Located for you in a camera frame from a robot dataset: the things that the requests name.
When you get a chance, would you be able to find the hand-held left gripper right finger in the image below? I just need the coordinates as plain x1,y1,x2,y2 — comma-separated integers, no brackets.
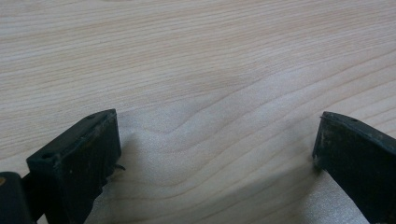
312,111,396,224

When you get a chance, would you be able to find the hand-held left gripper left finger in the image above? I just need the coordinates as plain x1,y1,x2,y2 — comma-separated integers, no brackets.
25,108,126,224

